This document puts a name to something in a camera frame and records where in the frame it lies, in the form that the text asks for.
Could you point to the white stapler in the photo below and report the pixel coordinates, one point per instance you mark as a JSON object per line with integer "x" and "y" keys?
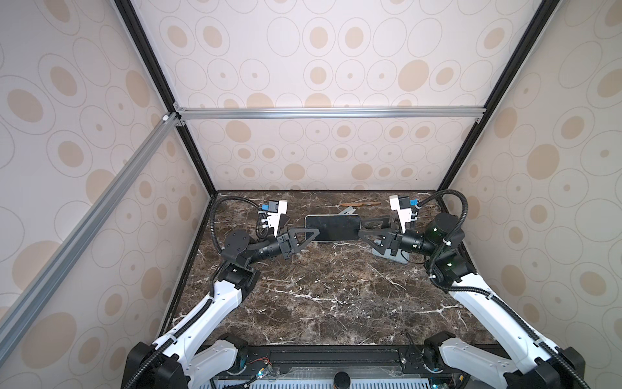
{"x": 348, "y": 211}

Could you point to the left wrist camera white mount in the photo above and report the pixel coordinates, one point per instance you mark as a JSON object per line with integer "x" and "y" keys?
{"x": 271, "y": 215}

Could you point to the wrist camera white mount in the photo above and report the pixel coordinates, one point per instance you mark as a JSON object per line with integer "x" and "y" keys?
{"x": 271, "y": 215}
{"x": 406, "y": 208}

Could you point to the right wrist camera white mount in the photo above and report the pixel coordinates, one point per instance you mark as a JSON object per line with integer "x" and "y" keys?
{"x": 406, "y": 208}

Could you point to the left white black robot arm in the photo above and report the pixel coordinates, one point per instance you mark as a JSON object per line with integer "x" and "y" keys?
{"x": 177, "y": 359}

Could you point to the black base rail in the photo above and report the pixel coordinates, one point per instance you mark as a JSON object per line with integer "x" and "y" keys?
{"x": 387, "y": 366}

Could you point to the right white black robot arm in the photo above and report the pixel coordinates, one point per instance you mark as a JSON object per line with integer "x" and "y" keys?
{"x": 532, "y": 360}

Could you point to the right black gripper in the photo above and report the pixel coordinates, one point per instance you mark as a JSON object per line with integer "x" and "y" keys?
{"x": 394, "y": 240}

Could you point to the horizontal aluminium rail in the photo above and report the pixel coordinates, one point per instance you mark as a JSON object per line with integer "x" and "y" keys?
{"x": 463, "y": 111}

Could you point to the black phone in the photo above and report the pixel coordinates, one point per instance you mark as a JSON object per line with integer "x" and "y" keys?
{"x": 335, "y": 228}

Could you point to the black knob centre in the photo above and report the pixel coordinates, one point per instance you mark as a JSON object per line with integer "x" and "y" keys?
{"x": 341, "y": 380}

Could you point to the light blue phone case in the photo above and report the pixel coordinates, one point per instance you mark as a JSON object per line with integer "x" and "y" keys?
{"x": 400, "y": 256}

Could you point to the diagonal aluminium rail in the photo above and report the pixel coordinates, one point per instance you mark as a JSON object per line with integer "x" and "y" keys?
{"x": 32, "y": 301}

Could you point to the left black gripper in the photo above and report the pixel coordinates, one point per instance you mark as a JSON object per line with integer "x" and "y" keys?
{"x": 286, "y": 243}

